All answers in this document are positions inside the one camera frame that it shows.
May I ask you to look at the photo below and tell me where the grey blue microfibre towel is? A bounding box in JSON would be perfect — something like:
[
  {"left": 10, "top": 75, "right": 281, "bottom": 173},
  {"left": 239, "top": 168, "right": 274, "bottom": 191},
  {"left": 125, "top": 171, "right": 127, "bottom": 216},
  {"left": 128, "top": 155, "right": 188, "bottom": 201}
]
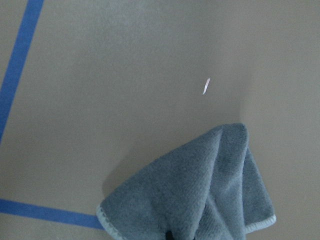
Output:
[{"left": 96, "top": 123, "right": 277, "bottom": 240}]

